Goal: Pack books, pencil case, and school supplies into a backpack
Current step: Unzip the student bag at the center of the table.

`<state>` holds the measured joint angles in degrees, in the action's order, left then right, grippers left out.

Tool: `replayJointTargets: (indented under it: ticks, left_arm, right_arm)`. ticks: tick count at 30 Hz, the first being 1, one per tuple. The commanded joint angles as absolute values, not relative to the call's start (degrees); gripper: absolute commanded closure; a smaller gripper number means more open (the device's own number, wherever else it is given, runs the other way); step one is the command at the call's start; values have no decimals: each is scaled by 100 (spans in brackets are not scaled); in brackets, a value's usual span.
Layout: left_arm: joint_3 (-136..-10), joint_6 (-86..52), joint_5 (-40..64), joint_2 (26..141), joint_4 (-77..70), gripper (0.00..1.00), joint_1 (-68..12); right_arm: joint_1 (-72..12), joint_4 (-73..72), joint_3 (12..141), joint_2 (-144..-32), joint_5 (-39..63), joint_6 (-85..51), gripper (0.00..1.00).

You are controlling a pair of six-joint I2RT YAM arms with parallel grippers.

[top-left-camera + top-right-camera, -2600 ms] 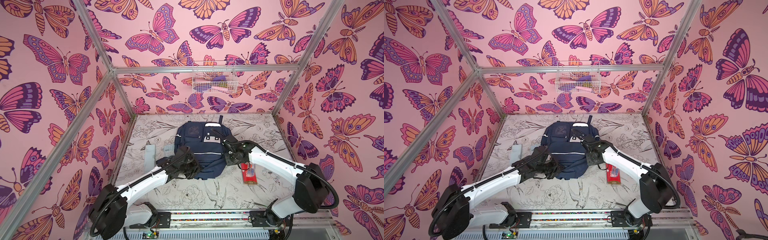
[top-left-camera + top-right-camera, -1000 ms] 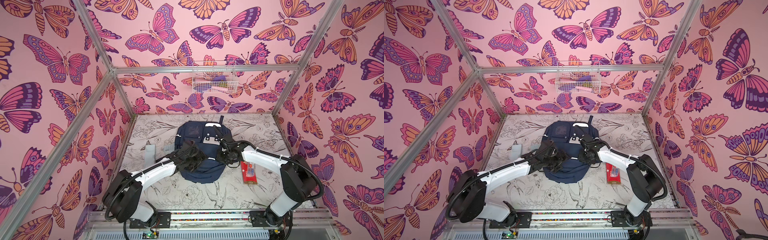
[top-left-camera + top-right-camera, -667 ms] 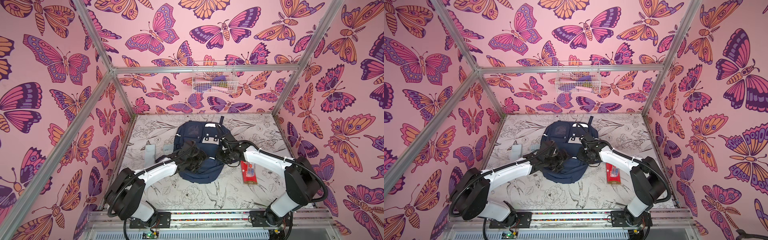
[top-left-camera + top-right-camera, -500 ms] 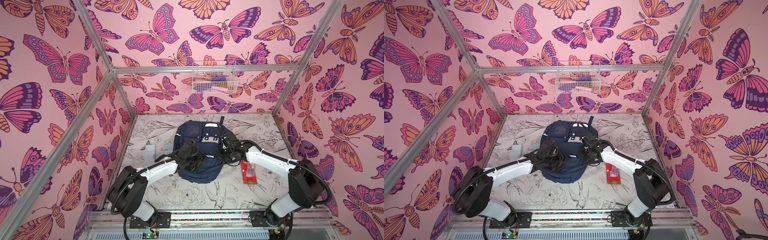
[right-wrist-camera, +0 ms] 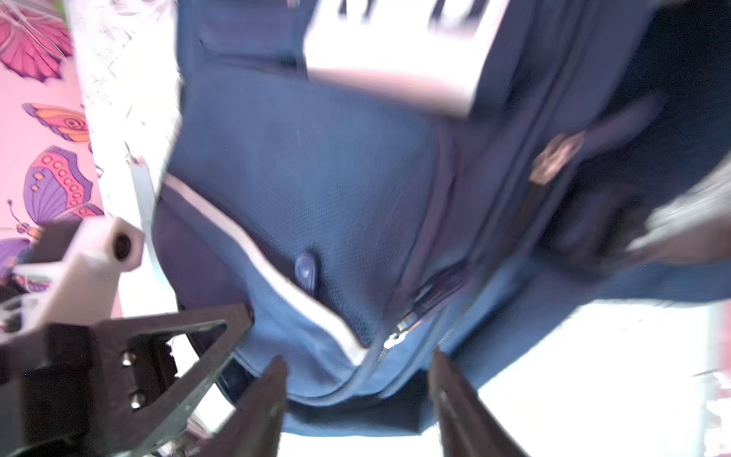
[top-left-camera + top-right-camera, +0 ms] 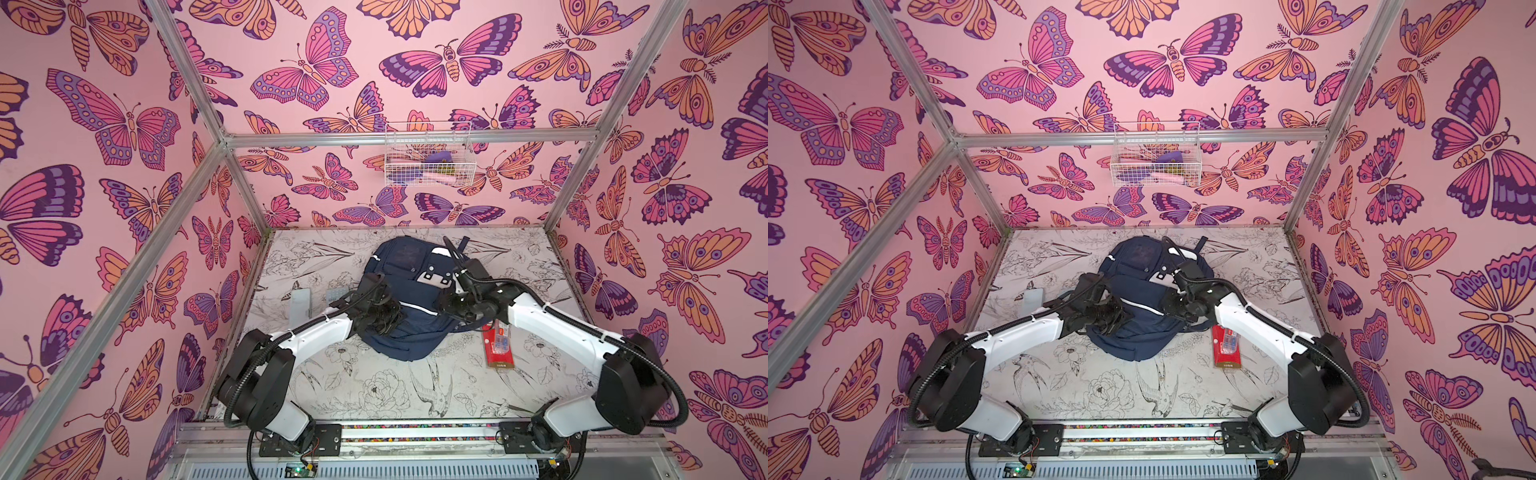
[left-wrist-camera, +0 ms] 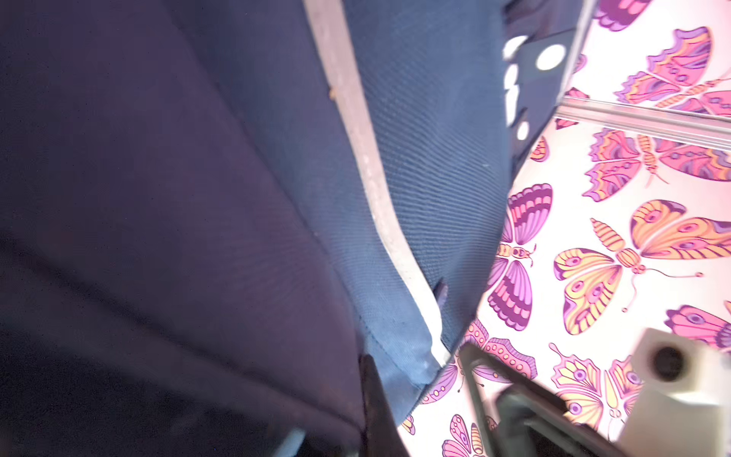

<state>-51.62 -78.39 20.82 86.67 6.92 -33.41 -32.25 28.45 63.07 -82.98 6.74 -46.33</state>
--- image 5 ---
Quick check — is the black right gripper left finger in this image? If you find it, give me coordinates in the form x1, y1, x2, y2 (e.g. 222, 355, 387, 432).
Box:
198, 356, 289, 457

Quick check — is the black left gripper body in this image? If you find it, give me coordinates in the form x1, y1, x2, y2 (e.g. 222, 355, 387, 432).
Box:
1, 324, 93, 456

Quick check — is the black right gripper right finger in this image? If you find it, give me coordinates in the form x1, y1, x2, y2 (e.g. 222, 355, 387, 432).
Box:
428, 350, 527, 457

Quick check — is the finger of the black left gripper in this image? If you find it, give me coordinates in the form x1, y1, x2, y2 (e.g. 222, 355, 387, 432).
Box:
87, 304, 252, 451

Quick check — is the navy blue backpack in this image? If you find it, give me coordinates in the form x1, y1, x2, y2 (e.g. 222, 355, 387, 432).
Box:
152, 1, 730, 437

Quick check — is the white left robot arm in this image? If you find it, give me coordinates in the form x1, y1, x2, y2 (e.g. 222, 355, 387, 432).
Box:
1, 217, 252, 456

